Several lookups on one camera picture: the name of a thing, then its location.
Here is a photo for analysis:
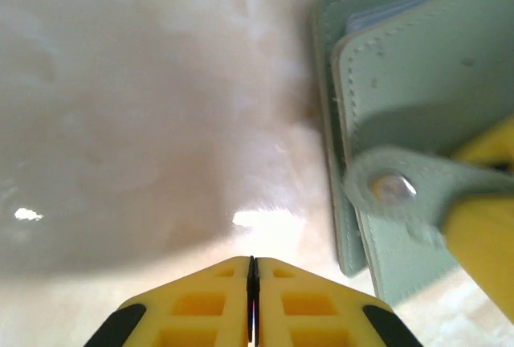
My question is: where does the mint green card holder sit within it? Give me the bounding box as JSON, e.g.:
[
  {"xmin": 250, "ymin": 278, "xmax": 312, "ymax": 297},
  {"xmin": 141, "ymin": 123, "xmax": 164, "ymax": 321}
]
[{"xmin": 308, "ymin": 0, "xmax": 514, "ymax": 308}]

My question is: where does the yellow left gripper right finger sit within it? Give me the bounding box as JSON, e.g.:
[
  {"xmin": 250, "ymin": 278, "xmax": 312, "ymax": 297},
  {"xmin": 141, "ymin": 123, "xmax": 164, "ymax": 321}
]
[{"xmin": 254, "ymin": 256, "xmax": 423, "ymax": 347}]

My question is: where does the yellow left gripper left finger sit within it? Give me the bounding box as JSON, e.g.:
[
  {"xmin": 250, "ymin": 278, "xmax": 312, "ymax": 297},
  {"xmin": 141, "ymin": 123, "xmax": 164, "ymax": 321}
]
[{"xmin": 83, "ymin": 255, "xmax": 253, "ymax": 347}]

